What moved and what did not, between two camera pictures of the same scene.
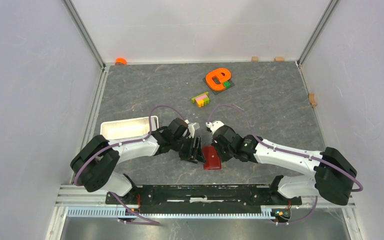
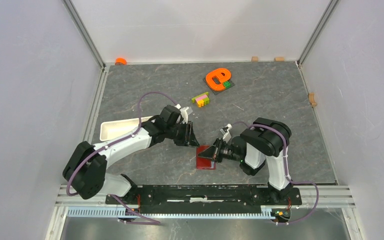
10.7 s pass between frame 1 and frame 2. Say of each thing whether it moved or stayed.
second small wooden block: stayed
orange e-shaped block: stayed
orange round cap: stayed
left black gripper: moved
